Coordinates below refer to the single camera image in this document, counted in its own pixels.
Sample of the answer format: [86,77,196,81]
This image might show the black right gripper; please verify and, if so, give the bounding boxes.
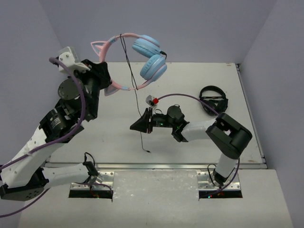
[131,107,176,134]

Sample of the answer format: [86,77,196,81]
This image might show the thin black audio cable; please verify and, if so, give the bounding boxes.
[120,34,168,153]

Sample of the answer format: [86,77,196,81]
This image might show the pink blue cat-ear headphones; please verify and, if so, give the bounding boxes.
[91,33,167,96]

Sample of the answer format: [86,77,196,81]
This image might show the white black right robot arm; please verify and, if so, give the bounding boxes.
[130,105,253,186]

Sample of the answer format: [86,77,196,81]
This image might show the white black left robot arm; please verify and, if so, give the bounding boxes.
[0,59,111,201]

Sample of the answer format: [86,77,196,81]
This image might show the black headphones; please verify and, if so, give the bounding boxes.
[199,85,228,116]

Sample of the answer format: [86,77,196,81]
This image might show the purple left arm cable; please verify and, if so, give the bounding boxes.
[0,57,86,218]

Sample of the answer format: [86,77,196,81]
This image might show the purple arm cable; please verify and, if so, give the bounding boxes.
[158,94,240,190]
[0,57,86,218]

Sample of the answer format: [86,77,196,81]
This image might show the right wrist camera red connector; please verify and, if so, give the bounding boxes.
[145,95,159,112]

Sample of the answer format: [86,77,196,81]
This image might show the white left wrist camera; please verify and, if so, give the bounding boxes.
[57,47,90,73]

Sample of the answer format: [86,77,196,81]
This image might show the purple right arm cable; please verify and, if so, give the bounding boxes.
[158,94,240,190]

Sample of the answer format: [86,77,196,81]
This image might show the short black left base cable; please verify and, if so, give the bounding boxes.
[83,152,98,176]

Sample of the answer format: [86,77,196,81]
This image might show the short black base cable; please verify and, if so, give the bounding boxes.
[83,152,98,176]
[207,163,225,188]

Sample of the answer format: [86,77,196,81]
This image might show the left metal mounting bracket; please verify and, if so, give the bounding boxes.
[70,171,114,191]

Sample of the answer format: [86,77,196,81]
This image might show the metal mounting bracket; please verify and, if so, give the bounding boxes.
[70,171,114,191]
[197,170,241,191]

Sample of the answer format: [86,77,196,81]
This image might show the right metal mounting bracket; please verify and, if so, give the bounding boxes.
[197,170,241,191]

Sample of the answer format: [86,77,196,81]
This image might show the aluminium table edge rail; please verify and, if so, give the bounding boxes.
[45,162,268,170]

